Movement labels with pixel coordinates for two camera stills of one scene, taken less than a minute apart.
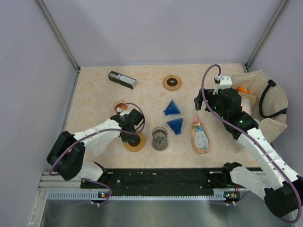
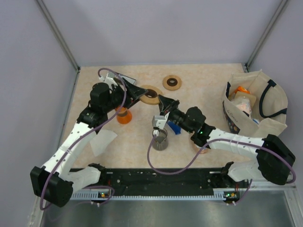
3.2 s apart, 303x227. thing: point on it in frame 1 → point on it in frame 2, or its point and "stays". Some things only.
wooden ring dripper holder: [138, 148] → [149, 100]
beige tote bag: [269, 101] stays
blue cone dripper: [176, 124] stays
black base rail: [161, 182] stays
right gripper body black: [215, 101] → [178, 116]
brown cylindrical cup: [172, 82] stays
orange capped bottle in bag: [240, 88] stays
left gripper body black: [130, 137] → [117, 98]
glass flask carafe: [160, 142] stays
